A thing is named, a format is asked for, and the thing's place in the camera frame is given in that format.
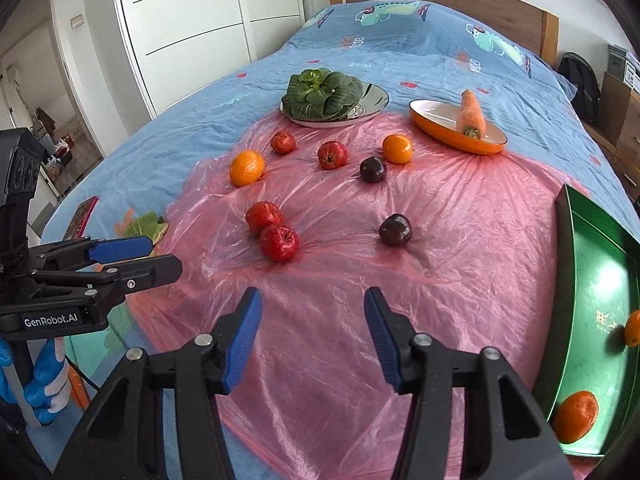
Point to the grey printer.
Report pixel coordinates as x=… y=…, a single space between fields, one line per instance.
x=620 y=62

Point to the dark purple plum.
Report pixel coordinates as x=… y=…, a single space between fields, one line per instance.
x=395 y=230
x=373 y=169

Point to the carrot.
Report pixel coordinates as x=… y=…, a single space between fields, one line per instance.
x=471 y=115

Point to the green tray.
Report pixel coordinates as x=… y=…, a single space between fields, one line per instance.
x=590 y=285

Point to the blue printed bed sheet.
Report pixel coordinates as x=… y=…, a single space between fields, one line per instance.
x=400 y=50

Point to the white wardrobe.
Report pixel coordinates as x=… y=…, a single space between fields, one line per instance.
x=190 y=20

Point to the silver plate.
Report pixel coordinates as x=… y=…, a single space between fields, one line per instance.
x=372 y=97

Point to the green bok choy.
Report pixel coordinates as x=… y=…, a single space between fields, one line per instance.
x=320 y=92

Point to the red packet at edge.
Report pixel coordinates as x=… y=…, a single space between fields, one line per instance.
x=82 y=216

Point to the wooden dresser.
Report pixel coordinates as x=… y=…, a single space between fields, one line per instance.
x=617 y=110

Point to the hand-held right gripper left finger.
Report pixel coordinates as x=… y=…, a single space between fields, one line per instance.
x=245 y=340

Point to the small red apple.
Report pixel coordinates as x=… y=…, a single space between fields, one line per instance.
x=332 y=155
x=283 y=142
x=263 y=215
x=279 y=243

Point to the wrinkled mandarin orange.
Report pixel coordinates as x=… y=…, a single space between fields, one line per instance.
x=575 y=416

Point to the person's left hand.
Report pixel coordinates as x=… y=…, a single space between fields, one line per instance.
x=45 y=385

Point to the orange oval dish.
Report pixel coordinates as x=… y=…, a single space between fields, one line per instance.
x=435 y=120

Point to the pink plastic sheet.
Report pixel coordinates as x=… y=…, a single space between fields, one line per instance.
x=450 y=260

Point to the black backpack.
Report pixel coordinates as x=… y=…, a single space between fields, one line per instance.
x=580 y=85

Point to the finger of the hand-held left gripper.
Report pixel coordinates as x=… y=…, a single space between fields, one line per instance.
x=122 y=249
x=150 y=270

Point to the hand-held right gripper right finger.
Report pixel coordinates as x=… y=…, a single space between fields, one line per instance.
x=382 y=340

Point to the bok choy leaf piece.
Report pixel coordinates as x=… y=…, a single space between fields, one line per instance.
x=146 y=227

